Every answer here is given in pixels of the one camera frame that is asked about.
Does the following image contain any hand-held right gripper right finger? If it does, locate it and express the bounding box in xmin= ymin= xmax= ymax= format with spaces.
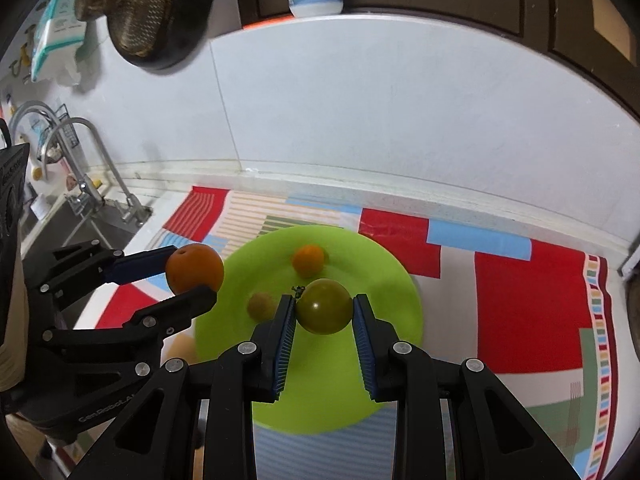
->
xmin=351 ymin=292 xmax=583 ymax=480

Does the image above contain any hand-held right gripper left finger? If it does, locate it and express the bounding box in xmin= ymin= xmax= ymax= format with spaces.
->
xmin=65 ymin=294 xmax=297 ymax=480

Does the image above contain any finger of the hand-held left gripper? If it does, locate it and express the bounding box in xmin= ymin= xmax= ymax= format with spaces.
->
xmin=42 ymin=285 xmax=218 ymax=378
xmin=25 ymin=241 xmax=174 ymax=311

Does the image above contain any large orange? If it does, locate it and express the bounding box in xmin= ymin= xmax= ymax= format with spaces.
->
xmin=165 ymin=243 xmax=225 ymax=295

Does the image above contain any green tomato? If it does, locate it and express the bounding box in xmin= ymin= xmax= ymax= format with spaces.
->
xmin=296 ymin=278 xmax=354 ymax=336

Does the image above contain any lime green plate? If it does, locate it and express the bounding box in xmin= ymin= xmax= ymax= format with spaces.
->
xmin=194 ymin=225 xmax=425 ymax=435

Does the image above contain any person's left forearm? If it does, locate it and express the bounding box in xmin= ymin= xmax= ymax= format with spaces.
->
xmin=0 ymin=260 xmax=31 ymax=392

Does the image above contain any steel sink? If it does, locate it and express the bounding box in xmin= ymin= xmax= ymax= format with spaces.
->
xmin=20 ymin=200 xmax=146 ymax=261

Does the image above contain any small orange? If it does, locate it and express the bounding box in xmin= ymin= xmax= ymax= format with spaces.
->
xmin=291 ymin=244 xmax=327 ymax=277

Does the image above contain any chrome gooseneck faucet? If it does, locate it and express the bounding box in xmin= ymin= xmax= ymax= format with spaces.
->
xmin=41 ymin=116 xmax=152 ymax=226

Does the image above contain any colourful patchwork mat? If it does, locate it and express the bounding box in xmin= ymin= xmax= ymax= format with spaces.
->
xmin=75 ymin=185 xmax=618 ymax=480

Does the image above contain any teal tissue packet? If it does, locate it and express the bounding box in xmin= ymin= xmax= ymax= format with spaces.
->
xmin=31 ymin=0 xmax=88 ymax=83

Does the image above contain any gold mesh strainer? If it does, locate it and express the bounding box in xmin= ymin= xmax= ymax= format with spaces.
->
xmin=75 ymin=0 xmax=173 ymax=58

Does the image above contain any black frying pan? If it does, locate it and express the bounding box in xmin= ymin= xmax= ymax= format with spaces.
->
xmin=107 ymin=0 xmax=216 ymax=71

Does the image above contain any orange paper strip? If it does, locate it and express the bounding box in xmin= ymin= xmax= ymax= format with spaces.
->
xmin=242 ymin=16 xmax=296 ymax=30

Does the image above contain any white utensil rack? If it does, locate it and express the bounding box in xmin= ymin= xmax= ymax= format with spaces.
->
xmin=619 ymin=247 xmax=640 ymax=281

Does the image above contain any brown cabinet door amber pane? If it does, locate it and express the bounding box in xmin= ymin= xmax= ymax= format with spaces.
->
xmin=517 ymin=0 xmax=640 ymax=128

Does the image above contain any wire sink caddy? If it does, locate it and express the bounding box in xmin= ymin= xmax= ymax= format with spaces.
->
xmin=50 ymin=104 xmax=82 ymax=157

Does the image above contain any yellow wall hook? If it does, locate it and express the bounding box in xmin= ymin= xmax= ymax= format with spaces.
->
xmin=10 ymin=42 xmax=32 ymax=81

